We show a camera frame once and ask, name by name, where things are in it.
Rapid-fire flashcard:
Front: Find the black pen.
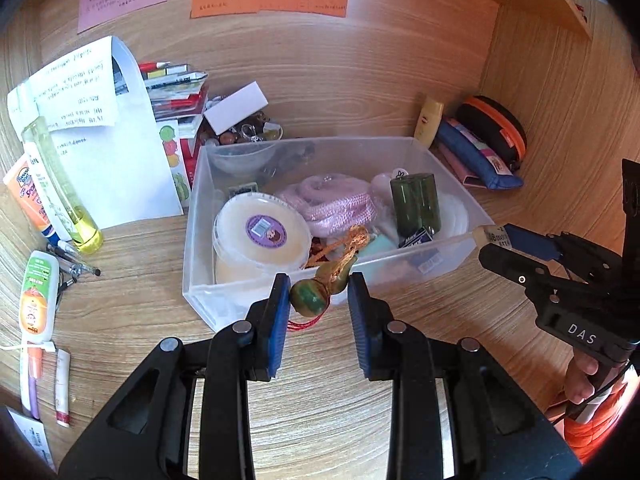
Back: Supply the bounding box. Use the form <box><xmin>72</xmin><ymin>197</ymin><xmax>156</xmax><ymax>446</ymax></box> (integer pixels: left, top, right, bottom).
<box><xmin>46</xmin><ymin>245</ymin><xmax>102</xmax><ymax>277</ymax></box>
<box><xmin>55</xmin><ymin>239</ymin><xmax>83</xmax><ymax>261</ymax></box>

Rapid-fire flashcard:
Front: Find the white tube with blue cap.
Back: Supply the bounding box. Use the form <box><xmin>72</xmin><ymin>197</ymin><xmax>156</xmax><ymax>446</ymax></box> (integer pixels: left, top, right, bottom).
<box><xmin>25</xmin><ymin>142</ymin><xmax>71</xmax><ymax>241</ymax></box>

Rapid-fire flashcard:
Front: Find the small white box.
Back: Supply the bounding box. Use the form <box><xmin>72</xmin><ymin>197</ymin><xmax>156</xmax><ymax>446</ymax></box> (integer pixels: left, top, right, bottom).
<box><xmin>202</xmin><ymin>81</ymin><xmax>270</xmax><ymax>136</ymax></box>

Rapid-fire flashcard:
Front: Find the dark green bottle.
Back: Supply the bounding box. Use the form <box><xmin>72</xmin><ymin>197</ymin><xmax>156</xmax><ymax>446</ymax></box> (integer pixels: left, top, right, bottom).
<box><xmin>390</xmin><ymin>172</ymin><xmax>443</xmax><ymax>236</ymax></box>

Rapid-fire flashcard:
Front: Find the fruit print carton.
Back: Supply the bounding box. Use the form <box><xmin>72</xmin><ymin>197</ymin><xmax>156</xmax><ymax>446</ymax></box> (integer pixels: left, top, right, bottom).
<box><xmin>157</xmin><ymin>117</ymin><xmax>193</xmax><ymax>206</ymax></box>

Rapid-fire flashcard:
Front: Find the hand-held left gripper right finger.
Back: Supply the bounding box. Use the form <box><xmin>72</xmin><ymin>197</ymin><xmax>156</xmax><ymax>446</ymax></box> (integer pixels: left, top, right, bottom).
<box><xmin>348</xmin><ymin>272</ymin><xmax>583</xmax><ymax>480</ymax></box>

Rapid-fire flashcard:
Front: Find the white printed card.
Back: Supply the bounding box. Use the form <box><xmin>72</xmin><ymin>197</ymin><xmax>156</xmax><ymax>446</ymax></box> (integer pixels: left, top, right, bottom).
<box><xmin>7</xmin><ymin>407</ymin><xmax>56</xmax><ymax>473</ymax></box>

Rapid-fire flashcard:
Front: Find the handwritten paper sheet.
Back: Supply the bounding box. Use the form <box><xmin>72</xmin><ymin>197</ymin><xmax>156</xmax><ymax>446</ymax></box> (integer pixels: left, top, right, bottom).
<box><xmin>7</xmin><ymin>35</ymin><xmax>118</xmax><ymax>133</ymax></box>

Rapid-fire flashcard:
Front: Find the cream eraser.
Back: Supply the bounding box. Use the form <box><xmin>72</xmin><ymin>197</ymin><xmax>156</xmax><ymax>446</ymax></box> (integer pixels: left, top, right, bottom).
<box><xmin>472</xmin><ymin>225</ymin><xmax>513</xmax><ymax>250</ymax></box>

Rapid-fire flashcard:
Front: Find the white bowl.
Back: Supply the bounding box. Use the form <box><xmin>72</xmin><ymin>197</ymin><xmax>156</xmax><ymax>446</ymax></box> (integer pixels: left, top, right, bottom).
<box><xmin>197</xmin><ymin>115</ymin><xmax>286</xmax><ymax>176</ymax></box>

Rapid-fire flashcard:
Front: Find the blue pencil case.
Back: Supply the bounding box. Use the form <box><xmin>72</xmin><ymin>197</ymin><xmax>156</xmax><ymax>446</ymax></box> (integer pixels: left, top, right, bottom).
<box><xmin>435</xmin><ymin>117</ymin><xmax>525</xmax><ymax>191</ymax></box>

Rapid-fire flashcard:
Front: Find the wooden desktop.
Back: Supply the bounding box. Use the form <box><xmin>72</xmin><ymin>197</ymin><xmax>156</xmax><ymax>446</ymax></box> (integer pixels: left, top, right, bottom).
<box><xmin>0</xmin><ymin>125</ymin><xmax>640</xmax><ymax>480</ymax></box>

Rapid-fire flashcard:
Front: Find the green gourd charm with tassel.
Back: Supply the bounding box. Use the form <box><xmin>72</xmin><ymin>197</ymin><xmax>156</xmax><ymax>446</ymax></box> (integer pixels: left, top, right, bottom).
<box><xmin>289</xmin><ymin>225</ymin><xmax>371</xmax><ymax>333</ymax></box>

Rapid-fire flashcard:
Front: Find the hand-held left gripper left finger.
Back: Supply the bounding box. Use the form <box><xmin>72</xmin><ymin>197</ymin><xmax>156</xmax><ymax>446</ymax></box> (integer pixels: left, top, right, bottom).
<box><xmin>59</xmin><ymin>274</ymin><xmax>292</xmax><ymax>480</ymax></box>

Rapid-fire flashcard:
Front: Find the cream yellow tube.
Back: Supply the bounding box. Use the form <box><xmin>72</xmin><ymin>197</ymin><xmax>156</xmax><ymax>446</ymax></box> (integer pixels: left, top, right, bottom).
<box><xmin>413</xmin><ymin>99</ymin><xmax>445</xmax><ymax>150</ymax></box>

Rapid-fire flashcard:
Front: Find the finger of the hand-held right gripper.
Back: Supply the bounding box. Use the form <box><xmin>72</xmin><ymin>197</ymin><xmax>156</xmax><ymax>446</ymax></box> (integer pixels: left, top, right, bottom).
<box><xmin>504</xmin><ymin>224</ymin><xmax>623</xmax><ymax>281</ymax></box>
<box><xmin>478</xmin><ymin>244</ymin><xmax>596</xmax><ymax>311</ymax></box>

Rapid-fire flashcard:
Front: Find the orange sunscreen tube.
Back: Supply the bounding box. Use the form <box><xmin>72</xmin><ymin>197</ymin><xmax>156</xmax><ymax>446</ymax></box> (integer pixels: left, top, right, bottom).
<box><xmin>2</xmin><ymin>155</ymin><xmax>51</xmax><ymax>231</ymax></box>

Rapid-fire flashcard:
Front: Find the teal small block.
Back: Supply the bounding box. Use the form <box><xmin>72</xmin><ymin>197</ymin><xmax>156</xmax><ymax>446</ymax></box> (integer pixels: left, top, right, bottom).
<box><xmin>357</xmin><ymin>235</ymin><xmax>401</xmax><ymax>271</ymax></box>

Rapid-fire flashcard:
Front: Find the pile of colourful beads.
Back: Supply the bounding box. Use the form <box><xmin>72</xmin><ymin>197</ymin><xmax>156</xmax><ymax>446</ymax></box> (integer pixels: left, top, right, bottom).
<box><xmin>200</xmin><ymin>112</ymin><xmax>285</xmax><ymax>147</ymax></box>

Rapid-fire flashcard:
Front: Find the red brocade charm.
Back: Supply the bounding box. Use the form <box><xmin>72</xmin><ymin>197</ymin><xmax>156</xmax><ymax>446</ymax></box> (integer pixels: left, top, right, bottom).
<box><xmin>305</xmin><ymin>237</ymin><xmax>333</xmax><ymax>266</ymax></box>

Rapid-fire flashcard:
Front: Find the person's right hand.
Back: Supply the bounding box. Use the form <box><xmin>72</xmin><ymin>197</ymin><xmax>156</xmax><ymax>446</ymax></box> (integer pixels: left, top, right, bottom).
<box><xmin>562</xmin><ymin>352</ymin><xmax>601</xmax><ymax>406</ymax></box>

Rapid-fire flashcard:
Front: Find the white paper stand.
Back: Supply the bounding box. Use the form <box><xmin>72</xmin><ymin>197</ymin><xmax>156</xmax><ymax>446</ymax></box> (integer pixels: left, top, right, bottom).
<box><xmin>50</xmin><ymin>35</ymin><xmax>185</xmax><ymax>231</ymax></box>

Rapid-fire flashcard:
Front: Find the small blue box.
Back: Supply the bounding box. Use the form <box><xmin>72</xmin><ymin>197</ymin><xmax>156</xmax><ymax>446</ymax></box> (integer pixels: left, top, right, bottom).
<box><xmin>397</xmin><ymin>227</ymin><xmax>436</xmax><ymax>251</ymax></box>

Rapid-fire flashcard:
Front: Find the pale pink round case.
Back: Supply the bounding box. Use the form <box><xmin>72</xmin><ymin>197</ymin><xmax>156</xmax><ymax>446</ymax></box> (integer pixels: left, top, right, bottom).
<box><xmin>372</xmin><ymin>166</ymin><xmax>413</xmax><ymax>196</ymax></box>

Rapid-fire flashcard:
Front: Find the white and orange lotion tube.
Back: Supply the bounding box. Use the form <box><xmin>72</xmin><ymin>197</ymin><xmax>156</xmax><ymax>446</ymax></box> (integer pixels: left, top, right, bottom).
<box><xmin>19</xmin><ymin>250</ymin><xmax>61</xmax><ymax>345</ymax></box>

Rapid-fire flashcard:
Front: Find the yellow-green clear bottle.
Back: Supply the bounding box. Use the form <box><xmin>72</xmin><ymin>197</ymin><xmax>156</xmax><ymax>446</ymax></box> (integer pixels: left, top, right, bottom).
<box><xmin>21</xmin><ymin>116</ymin><xmax>105</xmax><ymax>255</ymax></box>

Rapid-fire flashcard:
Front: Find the stack of books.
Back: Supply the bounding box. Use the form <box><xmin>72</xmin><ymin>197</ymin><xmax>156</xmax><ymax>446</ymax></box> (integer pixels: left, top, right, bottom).
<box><xmin>137</xmin><ymin>60</ymin><xmax>211</xmax><ymax>201</ymax></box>

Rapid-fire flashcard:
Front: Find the purple and orange pen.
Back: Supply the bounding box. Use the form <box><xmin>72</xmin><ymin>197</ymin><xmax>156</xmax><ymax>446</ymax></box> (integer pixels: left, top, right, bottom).
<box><xmin>20</xmin><ymin>345</ymin><xmax>43</xmax><ymax>421</ymax></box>

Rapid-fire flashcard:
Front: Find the clear plastic bin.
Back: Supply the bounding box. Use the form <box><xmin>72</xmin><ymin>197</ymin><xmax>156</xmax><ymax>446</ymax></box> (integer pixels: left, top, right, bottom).
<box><xmin>182</xmin><ymin>135</ymin><xmax>496</xmax><ymax>333</ymax></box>

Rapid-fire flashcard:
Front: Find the black and orange round case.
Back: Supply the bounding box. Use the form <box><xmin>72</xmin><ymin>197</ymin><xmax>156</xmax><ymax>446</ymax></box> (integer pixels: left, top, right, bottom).
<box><xmin>455</xmin><ymin>95</ymin><xmax>528</xmax><ymax>173</ymax></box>

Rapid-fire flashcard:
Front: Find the round container with cream lid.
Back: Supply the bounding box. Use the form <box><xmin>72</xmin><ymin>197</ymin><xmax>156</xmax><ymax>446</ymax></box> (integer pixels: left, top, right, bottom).
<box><xmin>212</xmin><ymin>192</ymin><xmax>313</xmax><ymax>286</ymax></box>

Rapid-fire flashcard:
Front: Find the pink wallet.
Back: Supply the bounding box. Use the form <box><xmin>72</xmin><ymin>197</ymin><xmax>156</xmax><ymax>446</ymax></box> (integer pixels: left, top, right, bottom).
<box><xmin>432</xmin><ymin>142</ymin><xmax>488</xmax><ymax>190</ymax></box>

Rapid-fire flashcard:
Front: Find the pink rope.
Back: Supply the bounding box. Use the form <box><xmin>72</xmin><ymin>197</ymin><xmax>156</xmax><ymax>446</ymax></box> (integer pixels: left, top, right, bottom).
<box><xmin>277</xmin><ymin>172</ymin><xmax>381</xmax><ymax>238</ymax></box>

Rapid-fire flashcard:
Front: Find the small white tube red cap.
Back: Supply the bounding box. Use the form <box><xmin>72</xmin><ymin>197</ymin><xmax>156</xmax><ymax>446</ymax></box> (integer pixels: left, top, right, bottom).
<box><xmin>54</xmin><ymin>349</ymin><xmax>72</xmax><ymax>428</ymax></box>

